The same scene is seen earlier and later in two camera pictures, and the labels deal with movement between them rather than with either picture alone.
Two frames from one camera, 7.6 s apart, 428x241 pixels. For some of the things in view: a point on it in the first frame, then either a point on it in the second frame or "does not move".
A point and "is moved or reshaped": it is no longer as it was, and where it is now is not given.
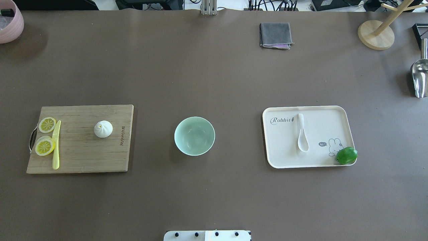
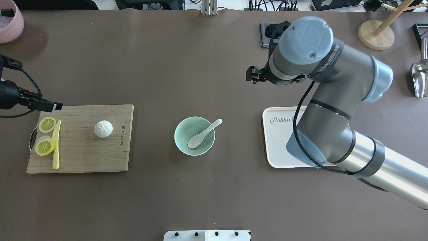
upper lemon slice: (47, 125) does not move
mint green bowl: (194, 136) does not move
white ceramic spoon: (303, 143) is moved or reshaped
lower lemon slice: (44, 145) does not move
